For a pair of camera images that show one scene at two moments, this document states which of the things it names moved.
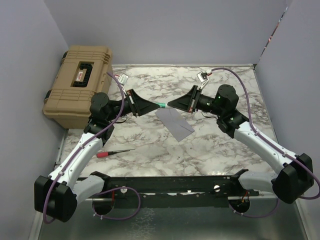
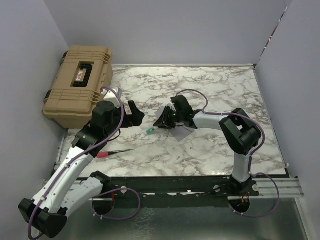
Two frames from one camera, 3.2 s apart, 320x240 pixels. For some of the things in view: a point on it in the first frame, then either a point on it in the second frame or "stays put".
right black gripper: [188, 102] to [164, 121]
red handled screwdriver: [105, 154] stays put
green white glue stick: [162, 105] to [149, 130]
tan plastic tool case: [83, 72] stays put
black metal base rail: [170, 192] stays put
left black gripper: [141, 106] to [134, 119]
